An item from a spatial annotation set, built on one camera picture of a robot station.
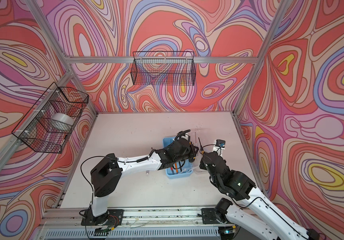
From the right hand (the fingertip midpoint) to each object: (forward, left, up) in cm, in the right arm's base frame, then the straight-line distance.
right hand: (207, 157), depth 72 cm
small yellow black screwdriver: (+11, 0, -10) cm, 15 cm away
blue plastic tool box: (0, +11, -13) cm, 17 cm away
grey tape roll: (+16, +70, +13) cm, 73 cm away
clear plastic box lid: (+19, -1, -10) cm, 21 cm away
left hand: (+8, +1, -5) cm, 9 cm away
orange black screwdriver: (-3, +15, -3) cm, 16 cm away
